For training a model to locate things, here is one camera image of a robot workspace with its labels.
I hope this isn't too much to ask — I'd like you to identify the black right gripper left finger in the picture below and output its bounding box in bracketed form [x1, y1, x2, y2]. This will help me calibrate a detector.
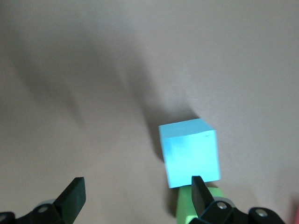
[0, 176, 86, 224]

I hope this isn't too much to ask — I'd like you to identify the red foam block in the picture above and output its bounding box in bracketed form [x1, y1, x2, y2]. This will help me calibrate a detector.
[291, 190, 299, 224]

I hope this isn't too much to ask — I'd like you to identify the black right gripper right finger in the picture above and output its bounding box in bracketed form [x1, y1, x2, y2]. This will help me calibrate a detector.
[186, 175, 285, 224]

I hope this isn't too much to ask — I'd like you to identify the green foam block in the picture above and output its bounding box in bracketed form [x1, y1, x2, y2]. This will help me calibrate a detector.
[175, 185, 225, 224]

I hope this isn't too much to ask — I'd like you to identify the teal foam block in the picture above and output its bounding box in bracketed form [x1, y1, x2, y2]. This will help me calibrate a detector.
[158, 118, 221, 189]

